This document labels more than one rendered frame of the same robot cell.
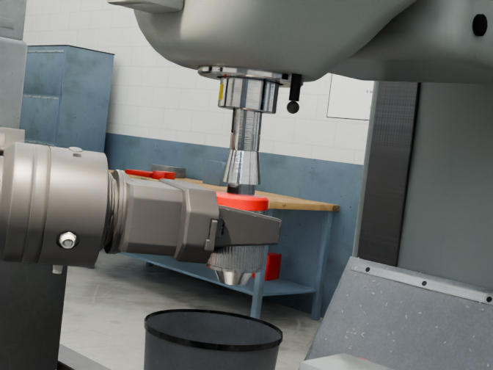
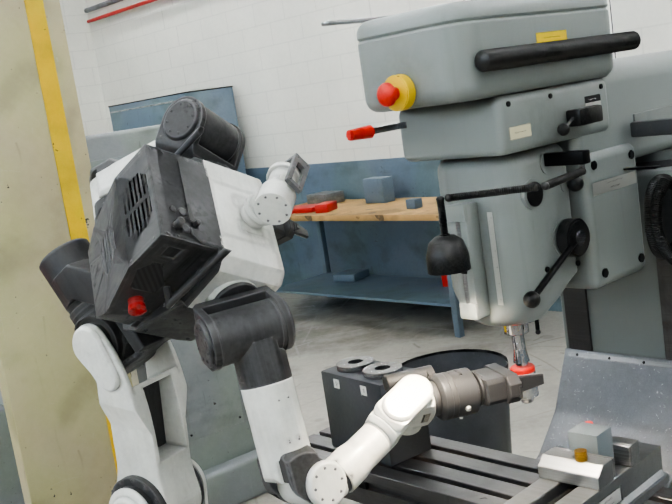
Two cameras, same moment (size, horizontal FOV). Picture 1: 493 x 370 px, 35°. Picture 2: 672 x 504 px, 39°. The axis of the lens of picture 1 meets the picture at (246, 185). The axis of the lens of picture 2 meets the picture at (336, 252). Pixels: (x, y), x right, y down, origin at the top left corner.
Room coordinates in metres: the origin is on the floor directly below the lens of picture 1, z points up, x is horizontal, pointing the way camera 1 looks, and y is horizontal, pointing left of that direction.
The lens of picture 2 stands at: (-1.15, 0.22, 1.77)
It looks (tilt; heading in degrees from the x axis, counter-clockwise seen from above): 9 degrees down; 3
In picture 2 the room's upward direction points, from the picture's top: 9 degrees counter-clockwise
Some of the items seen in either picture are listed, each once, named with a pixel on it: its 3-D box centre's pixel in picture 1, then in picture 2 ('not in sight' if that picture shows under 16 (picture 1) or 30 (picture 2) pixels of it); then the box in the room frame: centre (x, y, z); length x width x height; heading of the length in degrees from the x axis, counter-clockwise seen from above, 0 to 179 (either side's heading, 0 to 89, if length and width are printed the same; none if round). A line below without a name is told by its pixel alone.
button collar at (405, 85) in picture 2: not in sight; (399, 92); (0.47, 0.17, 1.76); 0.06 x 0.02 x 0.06; 44
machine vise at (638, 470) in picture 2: not in sight; (585, 480); (0.51, -0.07, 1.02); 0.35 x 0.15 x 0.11; 137
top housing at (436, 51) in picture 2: not in sight; (487, 50); (0.64, 0.00, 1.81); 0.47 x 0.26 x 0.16; 134
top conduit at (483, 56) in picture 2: not in sight; (562, 50); (0.55, -0.12, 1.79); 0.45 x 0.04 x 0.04; 134
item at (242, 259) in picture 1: (236, 237); (524, 383); (0.63, 0.00, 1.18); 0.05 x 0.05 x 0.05
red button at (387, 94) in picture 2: not in sight; (389, 94); (0.45, 0.19, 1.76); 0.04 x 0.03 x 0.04; 44
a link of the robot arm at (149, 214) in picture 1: (121, 215); (479, 389); (0.60, 0.09, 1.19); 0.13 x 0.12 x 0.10; 19
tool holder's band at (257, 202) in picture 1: (239, 200); (522, 368); (0.63, 0.00, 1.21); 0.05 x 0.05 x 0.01
